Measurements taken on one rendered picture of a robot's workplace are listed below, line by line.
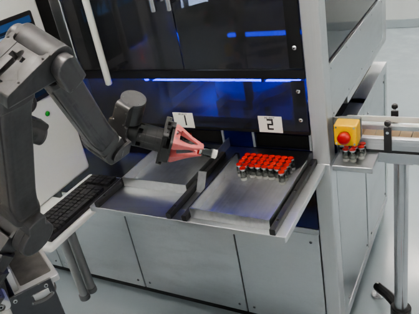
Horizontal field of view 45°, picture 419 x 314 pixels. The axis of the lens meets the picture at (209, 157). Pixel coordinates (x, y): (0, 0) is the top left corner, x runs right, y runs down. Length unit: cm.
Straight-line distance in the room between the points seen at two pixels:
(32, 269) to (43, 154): 81
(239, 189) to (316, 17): 58
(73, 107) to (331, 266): 132
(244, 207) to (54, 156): 84
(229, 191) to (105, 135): 69
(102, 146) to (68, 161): 106
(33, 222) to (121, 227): 144
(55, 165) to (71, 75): 128
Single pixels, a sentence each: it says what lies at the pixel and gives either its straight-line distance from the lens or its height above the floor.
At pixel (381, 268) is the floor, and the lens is 265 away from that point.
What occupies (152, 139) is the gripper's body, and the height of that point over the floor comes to 127.
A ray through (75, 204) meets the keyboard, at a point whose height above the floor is 83.
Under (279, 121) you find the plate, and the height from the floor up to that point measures 103.
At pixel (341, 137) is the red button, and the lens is 162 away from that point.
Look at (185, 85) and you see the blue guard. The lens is 180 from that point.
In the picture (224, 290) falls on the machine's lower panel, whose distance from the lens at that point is 231.
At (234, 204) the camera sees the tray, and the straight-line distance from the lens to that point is 157.
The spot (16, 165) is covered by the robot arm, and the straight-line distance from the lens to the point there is 87.
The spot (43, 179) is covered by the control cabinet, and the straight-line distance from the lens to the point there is 202.
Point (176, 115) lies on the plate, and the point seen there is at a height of 104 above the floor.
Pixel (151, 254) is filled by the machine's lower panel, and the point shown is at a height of 32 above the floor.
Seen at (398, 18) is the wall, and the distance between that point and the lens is 631.
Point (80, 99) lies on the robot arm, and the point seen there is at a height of 147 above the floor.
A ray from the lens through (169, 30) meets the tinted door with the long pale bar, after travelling 177.
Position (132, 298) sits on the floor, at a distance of 270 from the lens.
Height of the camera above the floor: 174
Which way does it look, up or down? 27 degrees down
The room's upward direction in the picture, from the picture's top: 11 degrees counter-clockwise
